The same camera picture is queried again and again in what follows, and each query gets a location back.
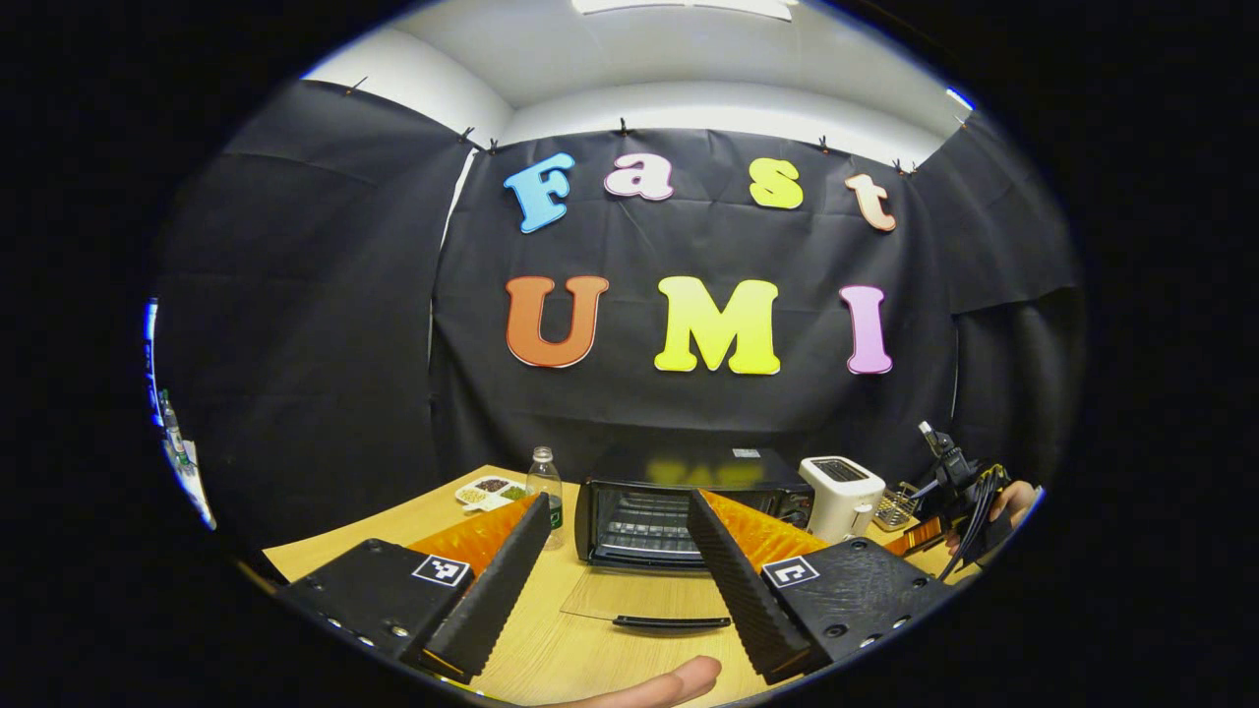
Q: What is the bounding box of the black backdrop cloth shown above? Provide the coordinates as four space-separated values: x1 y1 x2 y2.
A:
152 79 1088 552

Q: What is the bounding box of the black electric oven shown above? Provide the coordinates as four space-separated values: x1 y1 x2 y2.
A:
559 445 817 631

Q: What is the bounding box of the white toaster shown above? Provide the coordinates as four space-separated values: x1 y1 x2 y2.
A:
799 455 886 545

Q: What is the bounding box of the clear plastic water bottle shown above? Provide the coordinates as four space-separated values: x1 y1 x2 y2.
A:
526 445 565 552

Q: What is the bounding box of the large ceiling light panel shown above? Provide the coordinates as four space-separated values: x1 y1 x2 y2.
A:
570 0 798 22

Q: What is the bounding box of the white divided seasoning tray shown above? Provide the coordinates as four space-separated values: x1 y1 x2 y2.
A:
454 475 529 512

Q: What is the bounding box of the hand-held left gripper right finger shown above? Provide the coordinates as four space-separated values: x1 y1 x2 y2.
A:
686 489 957 686

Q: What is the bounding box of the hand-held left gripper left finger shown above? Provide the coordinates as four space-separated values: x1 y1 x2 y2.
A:
278 492 554 686

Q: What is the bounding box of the wire mesh basket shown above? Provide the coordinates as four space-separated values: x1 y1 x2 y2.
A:
873 482 926 532

